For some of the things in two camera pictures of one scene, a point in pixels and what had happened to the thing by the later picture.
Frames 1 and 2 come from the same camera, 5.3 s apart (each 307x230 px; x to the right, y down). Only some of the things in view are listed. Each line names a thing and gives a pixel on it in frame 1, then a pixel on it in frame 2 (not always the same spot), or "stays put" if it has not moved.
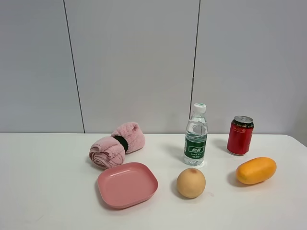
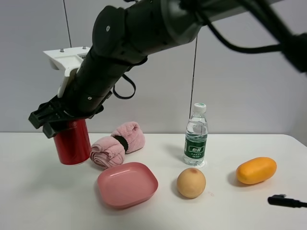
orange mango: [256, 170] stays put
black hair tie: [123, 143] stays put
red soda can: [240, 135] → [73, 146]
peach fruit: [191, 182] stays put
